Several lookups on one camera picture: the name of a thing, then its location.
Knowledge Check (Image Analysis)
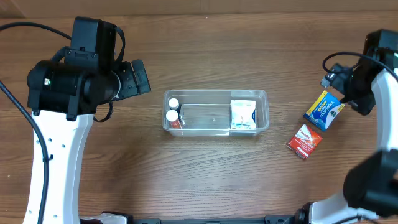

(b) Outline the orange tube white cap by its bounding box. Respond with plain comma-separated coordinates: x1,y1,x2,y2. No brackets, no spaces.
165,110,182,129

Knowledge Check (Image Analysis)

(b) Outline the red Panadol box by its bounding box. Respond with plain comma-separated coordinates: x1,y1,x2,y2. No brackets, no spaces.
285,124,323,159

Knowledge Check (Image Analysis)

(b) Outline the clear plastic container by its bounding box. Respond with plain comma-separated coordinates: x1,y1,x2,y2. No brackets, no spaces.
162,90,269,137

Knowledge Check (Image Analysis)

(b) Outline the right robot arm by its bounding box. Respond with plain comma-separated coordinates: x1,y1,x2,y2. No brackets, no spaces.
285,29,397,223

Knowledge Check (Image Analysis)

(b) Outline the black bottle white cap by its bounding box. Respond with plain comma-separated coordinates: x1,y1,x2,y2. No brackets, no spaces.
168,98,182,113

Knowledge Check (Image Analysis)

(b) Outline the white blue medicine box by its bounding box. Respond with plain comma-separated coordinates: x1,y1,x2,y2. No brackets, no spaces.
231,100,256,130

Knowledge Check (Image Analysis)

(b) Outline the blue yellow medicine box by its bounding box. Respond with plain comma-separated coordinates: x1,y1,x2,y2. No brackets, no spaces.
303,90,345,131

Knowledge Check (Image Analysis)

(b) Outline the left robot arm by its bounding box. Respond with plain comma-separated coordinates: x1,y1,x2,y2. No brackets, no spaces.
23,60,150,223

